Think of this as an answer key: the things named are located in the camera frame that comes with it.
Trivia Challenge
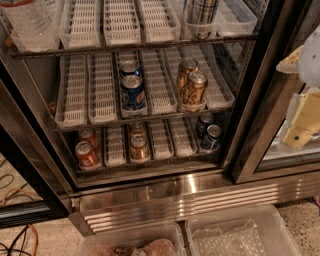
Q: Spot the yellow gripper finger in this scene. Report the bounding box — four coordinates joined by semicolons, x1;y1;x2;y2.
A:
276;46;303;74
282;87;320;149

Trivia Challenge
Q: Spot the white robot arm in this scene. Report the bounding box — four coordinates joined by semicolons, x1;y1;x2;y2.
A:
276;26;320;149

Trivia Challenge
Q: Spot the glass fridge door right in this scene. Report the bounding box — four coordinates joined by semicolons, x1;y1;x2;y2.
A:
232;0;320;183

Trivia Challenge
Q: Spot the dark blue can front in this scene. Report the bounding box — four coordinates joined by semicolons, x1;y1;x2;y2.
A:
201;125;222;150

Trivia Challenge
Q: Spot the dark blue can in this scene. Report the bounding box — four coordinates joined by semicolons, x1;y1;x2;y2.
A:
201;125;222;150
195;113;214;138

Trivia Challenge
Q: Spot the dark blue can rear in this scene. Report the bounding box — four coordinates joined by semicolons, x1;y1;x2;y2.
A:
195;113;214;138

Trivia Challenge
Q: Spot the gold can front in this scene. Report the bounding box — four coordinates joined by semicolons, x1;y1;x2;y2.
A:
183;71;208;105

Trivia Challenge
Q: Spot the gold can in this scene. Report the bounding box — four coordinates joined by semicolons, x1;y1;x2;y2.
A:
177;58;199;95
183;71;208;105

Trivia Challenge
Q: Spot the gold can rear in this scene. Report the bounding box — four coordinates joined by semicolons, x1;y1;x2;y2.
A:
177;58;199;95

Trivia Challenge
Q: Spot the blue pepsi can front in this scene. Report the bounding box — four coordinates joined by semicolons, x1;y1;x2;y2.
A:
121;75;146;111

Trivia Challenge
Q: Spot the blue pepsi can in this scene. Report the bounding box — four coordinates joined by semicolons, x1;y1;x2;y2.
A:
119;61;141;78
121;75;146;111

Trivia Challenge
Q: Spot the blue pepsi can rear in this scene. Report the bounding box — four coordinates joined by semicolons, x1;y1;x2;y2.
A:
119;61;141;78

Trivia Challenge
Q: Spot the steel fridge vent grille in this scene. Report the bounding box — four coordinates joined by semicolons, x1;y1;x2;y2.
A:
69;171;320;236

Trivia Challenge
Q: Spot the orange soda can rear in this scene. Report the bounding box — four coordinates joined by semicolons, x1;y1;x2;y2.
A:
129;122;146;136

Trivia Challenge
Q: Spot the red coke can rear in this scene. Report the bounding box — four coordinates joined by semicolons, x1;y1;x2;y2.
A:
78;128;100;150

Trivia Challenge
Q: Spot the open fridge door left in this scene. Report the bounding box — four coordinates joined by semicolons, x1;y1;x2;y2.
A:
0;59;73;229

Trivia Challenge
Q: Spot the clear bin with plastic wrap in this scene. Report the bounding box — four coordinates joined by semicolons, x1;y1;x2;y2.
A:
185;204;302;256

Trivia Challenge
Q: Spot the clear bin with meat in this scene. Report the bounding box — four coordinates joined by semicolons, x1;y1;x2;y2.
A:
75;222;187;256

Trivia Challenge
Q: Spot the orange cable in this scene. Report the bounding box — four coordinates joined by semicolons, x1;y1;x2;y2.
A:
0;188;43;256

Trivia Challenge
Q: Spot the black cable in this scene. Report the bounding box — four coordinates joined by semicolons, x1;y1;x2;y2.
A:
0;224;31;256

